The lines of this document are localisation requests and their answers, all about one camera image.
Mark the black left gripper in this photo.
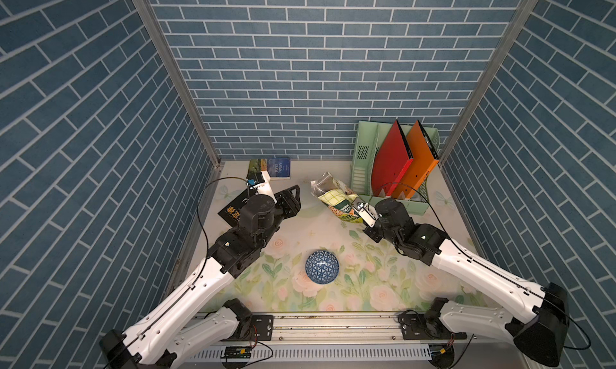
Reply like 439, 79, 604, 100
252, 182, 300, 248

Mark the green oats bag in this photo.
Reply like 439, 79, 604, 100
311, 172, 363, 223

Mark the blue patterned ceramic bowl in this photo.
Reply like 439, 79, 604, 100
305, 250, 340, 285

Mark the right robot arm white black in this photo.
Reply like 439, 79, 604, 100
352, 198, 569, 367

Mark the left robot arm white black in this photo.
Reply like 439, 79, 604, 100
99, 183, 302, 368

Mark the blue Animal Farm book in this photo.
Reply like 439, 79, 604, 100
246, 157, 291, 180

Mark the black Murphy's law book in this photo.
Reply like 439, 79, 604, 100
218, 189, 255, 227

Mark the floral printed table mat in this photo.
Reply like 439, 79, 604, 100
196, 160, 482, 313

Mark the red binder folder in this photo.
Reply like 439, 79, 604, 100
371, 121, 414, 197

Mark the orange binder folder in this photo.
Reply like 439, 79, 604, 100
392, 121, 440, 199

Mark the mint green file rack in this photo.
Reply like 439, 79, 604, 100
350, 122, 441, 216

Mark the small black controller board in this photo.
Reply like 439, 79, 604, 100
221, 346, 252, 361

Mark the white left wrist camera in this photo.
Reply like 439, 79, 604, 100
246, 171, 276, 202

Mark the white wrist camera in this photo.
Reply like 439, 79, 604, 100
351, 197, 379, 227
246, 171, 276, 202

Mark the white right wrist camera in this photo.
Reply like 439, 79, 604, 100
351, 197, 379, 227

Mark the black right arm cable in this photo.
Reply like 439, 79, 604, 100
374, 180, 592, 351

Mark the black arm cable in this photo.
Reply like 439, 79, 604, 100
100, 176, 261, 369
374, 180, 592, 351

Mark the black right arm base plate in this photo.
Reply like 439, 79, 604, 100
396, 297, 468, 340

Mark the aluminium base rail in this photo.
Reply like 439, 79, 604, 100
126, 312, 550, 369

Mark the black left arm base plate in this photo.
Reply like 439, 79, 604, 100
221, 298, 274, 342

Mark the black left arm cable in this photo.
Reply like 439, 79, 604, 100
100, 176, 261, 369

